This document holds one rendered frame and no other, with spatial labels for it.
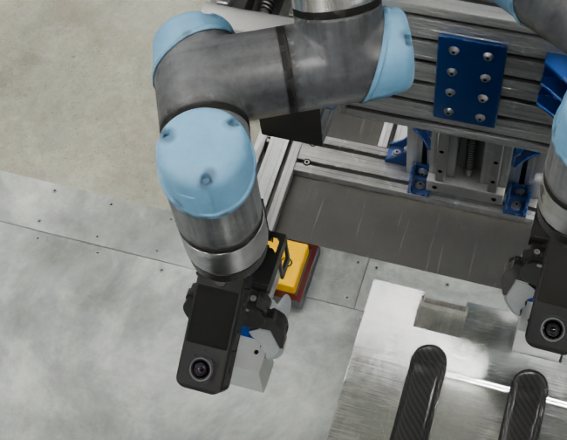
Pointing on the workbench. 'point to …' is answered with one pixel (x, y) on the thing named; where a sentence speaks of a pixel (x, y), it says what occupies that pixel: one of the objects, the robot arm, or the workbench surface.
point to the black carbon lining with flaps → (517, 403)
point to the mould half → (395, 363)
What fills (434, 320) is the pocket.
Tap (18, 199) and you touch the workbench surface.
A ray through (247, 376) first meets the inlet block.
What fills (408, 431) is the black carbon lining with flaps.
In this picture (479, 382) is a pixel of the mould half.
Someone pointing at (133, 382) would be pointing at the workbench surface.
